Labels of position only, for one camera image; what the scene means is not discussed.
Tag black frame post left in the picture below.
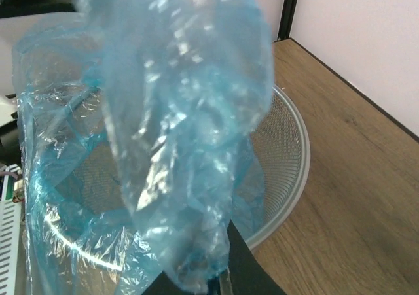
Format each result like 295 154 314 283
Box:
277 0 297 41

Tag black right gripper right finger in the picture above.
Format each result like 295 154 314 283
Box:
219 222 286 295

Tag translucent grey plastic trash bin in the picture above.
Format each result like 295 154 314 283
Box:
19 88 310 294

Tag light blue slotted cable duct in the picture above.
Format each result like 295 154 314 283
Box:
0 164 27 295

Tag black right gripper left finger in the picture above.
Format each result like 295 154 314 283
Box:
149 272 183 295

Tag blue translucent plastic trash bag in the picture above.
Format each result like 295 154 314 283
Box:
11 0 274 295

